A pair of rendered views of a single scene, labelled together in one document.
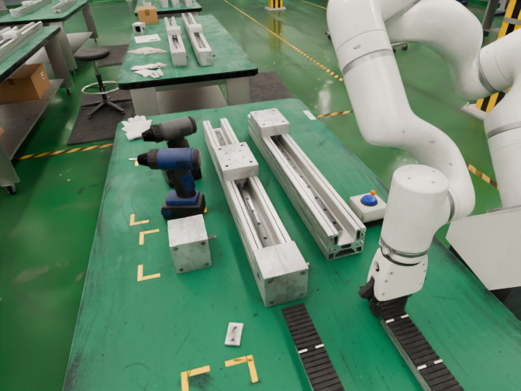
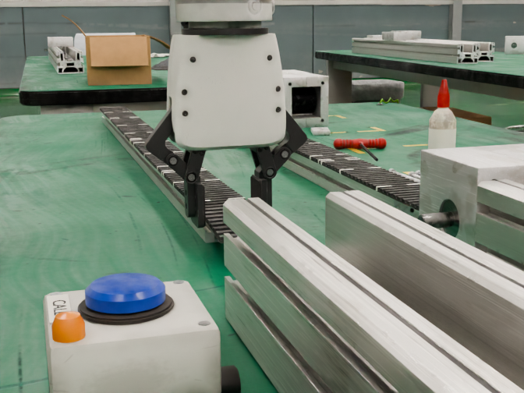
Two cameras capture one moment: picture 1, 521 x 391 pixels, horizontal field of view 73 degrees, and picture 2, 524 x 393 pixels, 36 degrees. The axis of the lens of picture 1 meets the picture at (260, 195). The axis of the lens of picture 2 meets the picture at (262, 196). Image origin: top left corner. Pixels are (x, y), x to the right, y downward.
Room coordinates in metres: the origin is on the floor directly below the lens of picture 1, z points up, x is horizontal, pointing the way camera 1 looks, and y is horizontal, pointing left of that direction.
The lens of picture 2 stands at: (1.19, -0.25, 0.98)
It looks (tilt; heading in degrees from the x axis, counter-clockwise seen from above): 12 degrees down; 178
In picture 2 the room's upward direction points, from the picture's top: 1 degrees counter-clockwise
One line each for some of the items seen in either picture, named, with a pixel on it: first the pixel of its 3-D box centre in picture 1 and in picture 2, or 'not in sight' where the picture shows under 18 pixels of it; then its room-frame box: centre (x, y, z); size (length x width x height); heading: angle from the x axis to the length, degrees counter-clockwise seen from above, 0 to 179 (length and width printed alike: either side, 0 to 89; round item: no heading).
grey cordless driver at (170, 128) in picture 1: (169, 153); not in sight; (1.05, 0.29, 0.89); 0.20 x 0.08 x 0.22; 118
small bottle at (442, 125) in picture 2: not in sight; (442, 122); (0.07, 0.04, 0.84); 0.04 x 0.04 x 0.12
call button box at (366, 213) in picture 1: (364, 210); (145, 359); (0.80, -0.30, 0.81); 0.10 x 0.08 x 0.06; 104
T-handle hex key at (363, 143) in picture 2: not in sight; (367, 150); (0.00, -0.05, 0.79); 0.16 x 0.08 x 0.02; 0
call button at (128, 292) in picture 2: (369, 200); (125, 300); (0.80, -0.30, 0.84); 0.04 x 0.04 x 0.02
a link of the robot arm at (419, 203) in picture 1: (415, 206); not in sight; (0.47, -0.26, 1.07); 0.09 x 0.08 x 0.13; 110
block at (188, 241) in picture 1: (194, 242); not in sight; (0.68, 0.17, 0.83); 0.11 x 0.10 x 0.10; 104
